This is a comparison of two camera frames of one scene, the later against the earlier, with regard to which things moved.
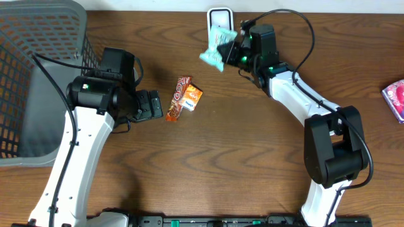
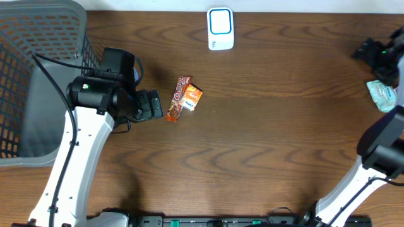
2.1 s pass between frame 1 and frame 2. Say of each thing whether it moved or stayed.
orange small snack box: stayed
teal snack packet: moved
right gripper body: moved
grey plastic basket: stayed
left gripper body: stayed
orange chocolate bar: stayed
